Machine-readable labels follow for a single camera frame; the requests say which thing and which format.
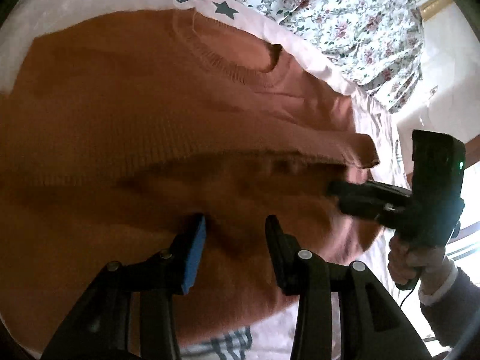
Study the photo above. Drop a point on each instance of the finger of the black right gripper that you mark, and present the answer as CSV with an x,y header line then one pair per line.
x,y
371,200

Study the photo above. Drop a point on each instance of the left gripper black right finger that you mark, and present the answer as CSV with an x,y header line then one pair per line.
x,y
372,325

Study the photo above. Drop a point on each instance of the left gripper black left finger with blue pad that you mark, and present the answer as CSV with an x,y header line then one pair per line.
x,y
127,310

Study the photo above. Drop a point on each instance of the rust orange knit sweater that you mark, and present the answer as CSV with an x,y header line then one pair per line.
x,y
168,157

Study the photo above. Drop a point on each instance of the person's right hand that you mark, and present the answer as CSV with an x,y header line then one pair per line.
x,y
432,265

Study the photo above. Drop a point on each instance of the brown wooden furniture edge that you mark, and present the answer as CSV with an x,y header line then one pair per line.
x,y
464,232

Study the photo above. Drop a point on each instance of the pink star bed sheet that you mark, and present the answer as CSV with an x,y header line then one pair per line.
x,y
112,0

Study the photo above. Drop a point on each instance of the floral quilt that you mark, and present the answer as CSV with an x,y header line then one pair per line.
x,y
376,43

